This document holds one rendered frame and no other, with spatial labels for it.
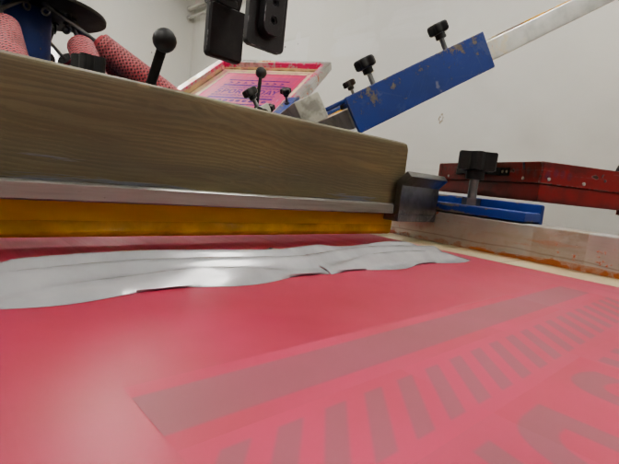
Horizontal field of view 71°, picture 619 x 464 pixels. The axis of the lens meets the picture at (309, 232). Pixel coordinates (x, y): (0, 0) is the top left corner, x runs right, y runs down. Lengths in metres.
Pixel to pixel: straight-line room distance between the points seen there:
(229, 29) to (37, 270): 0.24
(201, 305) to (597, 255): 0.36
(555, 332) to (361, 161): 0.25
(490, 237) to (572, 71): 1.93
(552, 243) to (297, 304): 0.31
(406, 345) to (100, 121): 0.21
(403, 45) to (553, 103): 0.97
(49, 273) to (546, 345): 0.20
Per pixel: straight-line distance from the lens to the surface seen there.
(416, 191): 0.48
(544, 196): 1.13
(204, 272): 0.22
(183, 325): 0.16
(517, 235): 0.48
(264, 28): 0.32
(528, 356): 0.19
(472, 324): 0.21
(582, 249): 0.46
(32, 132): 0.28
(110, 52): 1.03
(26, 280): 0.20
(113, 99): 0.29
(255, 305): 0.19
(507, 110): 2.45
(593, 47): 2.39
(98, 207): 0.30
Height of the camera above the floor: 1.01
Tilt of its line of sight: 7 degrees down
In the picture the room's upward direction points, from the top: 6 degrees clockwise
